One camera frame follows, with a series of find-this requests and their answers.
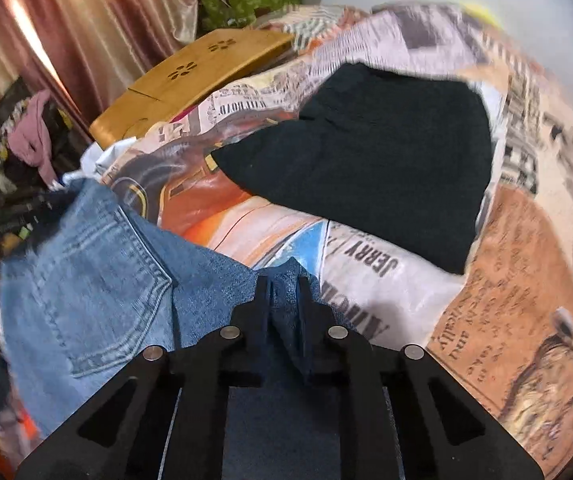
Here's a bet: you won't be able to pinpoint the blue denim jeans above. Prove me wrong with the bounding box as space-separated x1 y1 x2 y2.
0 180 340 479

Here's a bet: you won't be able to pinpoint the pink hanging cloth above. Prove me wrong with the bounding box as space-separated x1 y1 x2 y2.
8 90 58 186

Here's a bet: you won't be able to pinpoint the printed newspaper-pattern bedspread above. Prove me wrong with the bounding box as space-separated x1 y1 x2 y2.
102 3 573 479

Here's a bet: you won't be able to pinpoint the pink striped curtain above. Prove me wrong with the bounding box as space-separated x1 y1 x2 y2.
0 0 198 128

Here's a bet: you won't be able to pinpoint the wooden lap desk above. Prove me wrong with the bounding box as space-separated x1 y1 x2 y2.
89 28 294 148

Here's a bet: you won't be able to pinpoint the black folded garment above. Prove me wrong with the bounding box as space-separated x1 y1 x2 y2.
213 64 493 274

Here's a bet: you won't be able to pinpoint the yellow foam tube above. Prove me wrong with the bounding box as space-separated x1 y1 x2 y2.
460 1 501 29

